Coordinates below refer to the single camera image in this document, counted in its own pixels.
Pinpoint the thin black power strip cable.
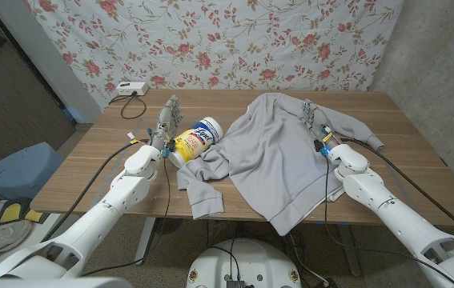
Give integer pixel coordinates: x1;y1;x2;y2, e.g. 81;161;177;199
108;94;147;120

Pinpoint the grey table leg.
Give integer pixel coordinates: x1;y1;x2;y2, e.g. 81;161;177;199
336;222;362;277

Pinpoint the light grey sweatshirt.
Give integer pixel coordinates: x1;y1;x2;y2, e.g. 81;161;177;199
176;92;386;237

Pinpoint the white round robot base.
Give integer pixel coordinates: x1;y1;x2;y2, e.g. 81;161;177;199
186;238;303;288

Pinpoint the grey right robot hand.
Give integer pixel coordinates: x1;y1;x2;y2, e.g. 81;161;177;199
300;98;342;152

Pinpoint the white power adapter box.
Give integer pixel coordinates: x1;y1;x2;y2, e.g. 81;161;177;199
115;81;150;97

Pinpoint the white floor cable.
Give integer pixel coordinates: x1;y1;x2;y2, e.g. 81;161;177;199
288;234;330;287

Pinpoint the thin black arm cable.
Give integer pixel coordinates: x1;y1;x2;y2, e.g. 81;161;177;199
80;155;171;277
322;154;454;285

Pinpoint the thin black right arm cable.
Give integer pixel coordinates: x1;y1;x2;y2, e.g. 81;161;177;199
322;154;454;285

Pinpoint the white table leg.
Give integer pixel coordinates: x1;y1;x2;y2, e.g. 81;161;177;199
134;217;158;266

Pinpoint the floral print backdrop cloth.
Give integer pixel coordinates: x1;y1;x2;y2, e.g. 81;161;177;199
22;0;406;111

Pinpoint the yellow black floor pad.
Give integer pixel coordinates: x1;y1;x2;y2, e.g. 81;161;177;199
0;198;50;226

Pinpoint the yellow white wipes canister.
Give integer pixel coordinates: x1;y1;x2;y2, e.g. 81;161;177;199
168;116;224;169

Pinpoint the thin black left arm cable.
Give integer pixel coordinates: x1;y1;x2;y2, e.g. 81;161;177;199
80;155;171;277

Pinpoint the grey sneaker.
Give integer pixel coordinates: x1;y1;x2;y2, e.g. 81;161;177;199
0;199;34;265

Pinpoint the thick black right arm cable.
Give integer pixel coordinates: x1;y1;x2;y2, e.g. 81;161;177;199
340;137;454;243

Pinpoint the white robot chest rim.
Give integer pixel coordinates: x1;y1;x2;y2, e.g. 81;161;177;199
0;277;134;288

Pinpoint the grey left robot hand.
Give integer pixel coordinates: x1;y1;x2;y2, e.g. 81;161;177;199
149;94;185;155

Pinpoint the white floor board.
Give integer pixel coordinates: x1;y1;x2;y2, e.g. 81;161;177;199
22;214;64;251

